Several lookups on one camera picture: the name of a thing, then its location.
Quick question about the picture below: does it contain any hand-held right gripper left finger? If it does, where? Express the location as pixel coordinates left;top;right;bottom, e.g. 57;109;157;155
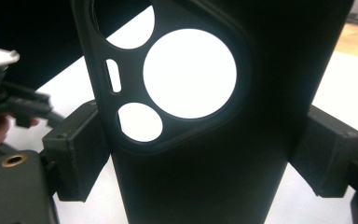
42;101;111;203

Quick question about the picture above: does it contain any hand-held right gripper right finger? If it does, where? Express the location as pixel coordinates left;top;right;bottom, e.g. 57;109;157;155
287;105;358;199

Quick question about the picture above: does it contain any black phone case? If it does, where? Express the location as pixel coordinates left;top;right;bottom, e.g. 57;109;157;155
71;0;355;224

